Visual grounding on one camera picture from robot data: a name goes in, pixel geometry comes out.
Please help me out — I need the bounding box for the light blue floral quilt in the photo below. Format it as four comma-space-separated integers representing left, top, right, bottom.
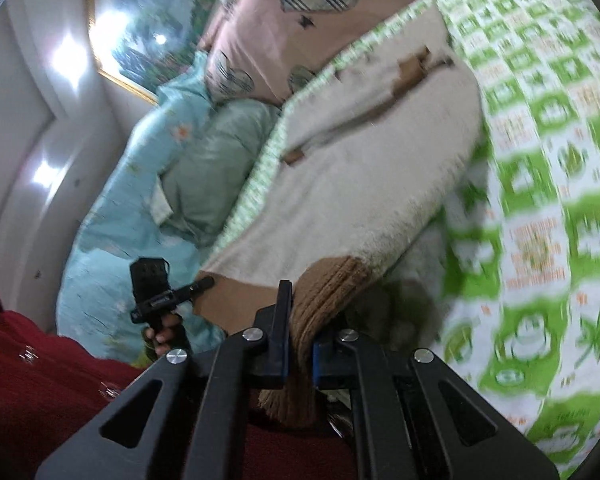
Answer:
55, 50, 282, 362

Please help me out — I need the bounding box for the white fleece garment brown trim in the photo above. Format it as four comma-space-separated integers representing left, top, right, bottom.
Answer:
194, 7, 492, 429

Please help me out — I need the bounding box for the pink quilt with plaid hearts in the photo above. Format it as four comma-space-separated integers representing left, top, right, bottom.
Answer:
199, 0, 477, 107

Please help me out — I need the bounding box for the green and white patterned blanket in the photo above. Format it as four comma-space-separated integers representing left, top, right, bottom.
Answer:
214, 0, 600, 467

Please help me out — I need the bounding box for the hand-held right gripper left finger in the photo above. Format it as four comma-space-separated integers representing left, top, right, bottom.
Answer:
34, 279, 295, 480

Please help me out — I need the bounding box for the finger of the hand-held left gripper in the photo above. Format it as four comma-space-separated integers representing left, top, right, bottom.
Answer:
172, 276, 216, 307

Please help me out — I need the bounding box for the pale green pillow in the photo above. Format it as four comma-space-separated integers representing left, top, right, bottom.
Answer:
156, 97, 282, 249

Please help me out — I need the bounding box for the gold framed wall painting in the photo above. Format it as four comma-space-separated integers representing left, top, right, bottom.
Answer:
87, 0, 231, 107

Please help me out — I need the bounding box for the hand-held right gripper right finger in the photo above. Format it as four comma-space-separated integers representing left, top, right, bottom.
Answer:
311, 328, 561, 480

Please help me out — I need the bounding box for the person's red studded clothing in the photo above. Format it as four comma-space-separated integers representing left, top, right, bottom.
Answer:
0, 286, 361, 480

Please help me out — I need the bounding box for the ceiling light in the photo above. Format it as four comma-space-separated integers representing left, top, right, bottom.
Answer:
50, 35, 88, 86
30, 159, 60, 190

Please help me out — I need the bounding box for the person's left hand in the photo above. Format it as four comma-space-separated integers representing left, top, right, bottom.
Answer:
142, 311, 193, 364

